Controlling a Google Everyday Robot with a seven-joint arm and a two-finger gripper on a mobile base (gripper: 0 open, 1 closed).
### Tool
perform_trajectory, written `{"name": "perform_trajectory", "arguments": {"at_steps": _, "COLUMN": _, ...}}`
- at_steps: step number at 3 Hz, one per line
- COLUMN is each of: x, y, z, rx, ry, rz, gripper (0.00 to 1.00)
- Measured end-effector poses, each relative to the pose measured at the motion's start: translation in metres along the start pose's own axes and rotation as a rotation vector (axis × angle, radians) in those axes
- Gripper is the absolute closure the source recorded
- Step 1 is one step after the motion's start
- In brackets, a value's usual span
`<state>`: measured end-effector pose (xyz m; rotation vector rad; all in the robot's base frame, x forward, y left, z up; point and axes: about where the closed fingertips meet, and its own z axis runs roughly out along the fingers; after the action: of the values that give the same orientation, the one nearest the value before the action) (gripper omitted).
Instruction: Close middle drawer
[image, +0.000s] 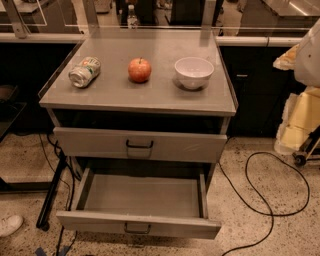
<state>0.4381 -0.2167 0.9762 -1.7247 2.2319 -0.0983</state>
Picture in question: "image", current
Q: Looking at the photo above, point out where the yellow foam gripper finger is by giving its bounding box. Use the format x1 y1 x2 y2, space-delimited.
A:
273 44 320 154

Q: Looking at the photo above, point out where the grey drawer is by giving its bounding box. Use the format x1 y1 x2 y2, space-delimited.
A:
54 127 227 163
57 169 221 239

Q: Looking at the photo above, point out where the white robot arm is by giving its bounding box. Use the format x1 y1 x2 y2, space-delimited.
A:
273 19 320 155

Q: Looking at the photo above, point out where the grey drawer cabinet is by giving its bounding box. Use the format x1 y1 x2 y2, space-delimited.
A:
38 29 239 188

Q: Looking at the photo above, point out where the black caster wheel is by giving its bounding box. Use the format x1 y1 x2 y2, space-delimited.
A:
294 155 307 166

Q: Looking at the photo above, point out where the white ceramic bowl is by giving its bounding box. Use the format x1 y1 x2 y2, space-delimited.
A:
174 57 214 90

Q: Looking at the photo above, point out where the red apple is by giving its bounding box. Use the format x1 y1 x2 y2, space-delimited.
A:
128 57 151 83

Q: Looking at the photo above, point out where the clear plastic bottle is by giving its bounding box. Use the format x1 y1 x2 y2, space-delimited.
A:
127 4 138 29

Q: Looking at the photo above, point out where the crushed silver soda can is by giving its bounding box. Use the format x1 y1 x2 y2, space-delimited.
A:
68 57 101 88

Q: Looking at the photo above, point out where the black table leg bar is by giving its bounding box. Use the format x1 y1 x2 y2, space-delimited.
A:
36 156 65 231

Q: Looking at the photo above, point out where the white shoe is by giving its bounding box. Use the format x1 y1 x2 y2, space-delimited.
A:
0 215 23 237

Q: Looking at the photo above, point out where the black floor cable left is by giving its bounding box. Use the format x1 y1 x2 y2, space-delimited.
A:
38 133 79 256

